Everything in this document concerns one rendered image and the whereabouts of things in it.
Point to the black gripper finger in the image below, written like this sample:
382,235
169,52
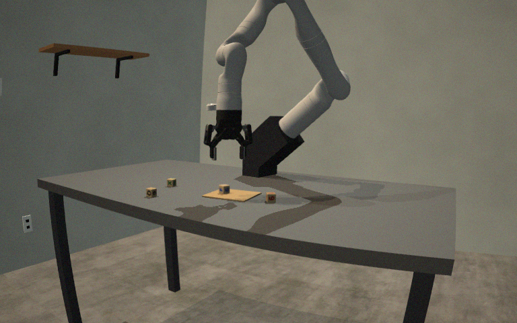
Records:
212,144
248,139

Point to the tan flat mat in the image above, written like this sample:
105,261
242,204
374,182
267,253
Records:
234,195

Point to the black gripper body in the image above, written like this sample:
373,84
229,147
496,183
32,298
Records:
228,119

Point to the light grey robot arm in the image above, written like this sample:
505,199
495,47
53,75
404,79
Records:
232,55

